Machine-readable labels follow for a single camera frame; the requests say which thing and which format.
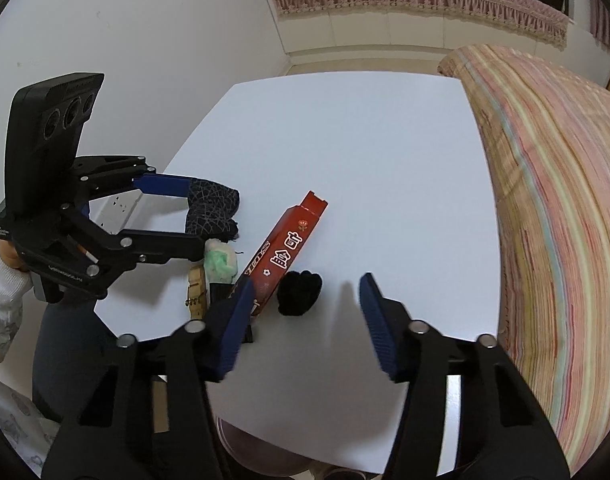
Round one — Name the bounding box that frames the pink fringed sill cover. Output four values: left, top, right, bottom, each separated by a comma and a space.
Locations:
268, 0, 577, 52

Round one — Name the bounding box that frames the pink curtain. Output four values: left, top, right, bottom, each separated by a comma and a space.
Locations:
586, 0, 610, 53

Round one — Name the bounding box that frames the person's grey trouser leg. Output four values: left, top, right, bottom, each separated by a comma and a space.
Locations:
31, 297, 120, 423

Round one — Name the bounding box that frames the person's white patterned clothing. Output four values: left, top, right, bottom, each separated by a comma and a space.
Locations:
0, 372, 62, 478

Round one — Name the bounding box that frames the dark patterned cloth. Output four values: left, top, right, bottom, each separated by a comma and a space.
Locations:
184, 176, 242, 242

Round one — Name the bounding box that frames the brown cardboard piece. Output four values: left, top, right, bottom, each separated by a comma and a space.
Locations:
151, 374, 172, 435

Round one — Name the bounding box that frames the black crumpled ball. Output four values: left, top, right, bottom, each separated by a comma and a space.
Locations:
276, 270, 324, 317

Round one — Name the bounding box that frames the white power strip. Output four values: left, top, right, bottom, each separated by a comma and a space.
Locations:
91, 194, 142, 235

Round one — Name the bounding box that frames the dark round bin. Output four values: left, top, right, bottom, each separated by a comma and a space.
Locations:
219, 419, 351, 480

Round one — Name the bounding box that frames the green white figurine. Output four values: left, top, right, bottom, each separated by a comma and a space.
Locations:
204, 239, 239, 285

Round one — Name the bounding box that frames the person's left forearm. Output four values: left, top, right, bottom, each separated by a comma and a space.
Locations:
0, 234, 36, 378

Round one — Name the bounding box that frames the bed with striped blanket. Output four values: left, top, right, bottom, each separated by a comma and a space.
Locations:
436, 44, 610, 466

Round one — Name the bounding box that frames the small beige wooden piece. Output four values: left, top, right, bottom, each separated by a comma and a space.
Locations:
185, 266, 209, 322

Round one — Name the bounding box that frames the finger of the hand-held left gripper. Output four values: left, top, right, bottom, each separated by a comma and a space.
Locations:
74, 154, 198, 211
60, 204, 208, 273

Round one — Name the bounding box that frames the person's left hand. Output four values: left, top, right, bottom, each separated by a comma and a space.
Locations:
0, 239, 26, 272

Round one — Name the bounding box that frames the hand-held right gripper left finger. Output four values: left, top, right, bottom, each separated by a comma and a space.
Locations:
41, 277, 258, 480

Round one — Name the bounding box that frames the long red printed box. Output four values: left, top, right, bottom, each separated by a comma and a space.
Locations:
231, 190, 330, 319

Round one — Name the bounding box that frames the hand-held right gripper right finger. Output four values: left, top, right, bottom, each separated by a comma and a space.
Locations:
359, 272, 571, 480

